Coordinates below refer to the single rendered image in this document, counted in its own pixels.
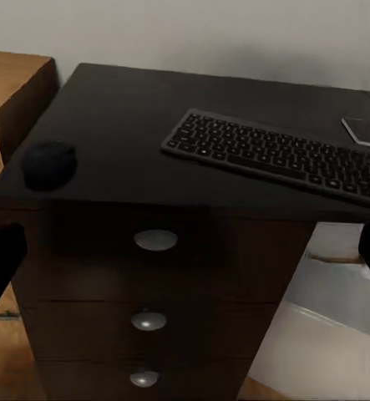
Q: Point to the notebook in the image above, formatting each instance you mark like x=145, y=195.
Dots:
x=359, y=129

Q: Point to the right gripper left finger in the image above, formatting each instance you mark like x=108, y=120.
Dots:
x=13, y=248

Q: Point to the desk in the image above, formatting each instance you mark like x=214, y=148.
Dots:
x=117, y=118

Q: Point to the keyboard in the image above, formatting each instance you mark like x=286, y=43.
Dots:
x=316, y=162

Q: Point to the desktop computer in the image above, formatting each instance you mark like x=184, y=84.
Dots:
x=317, y=347

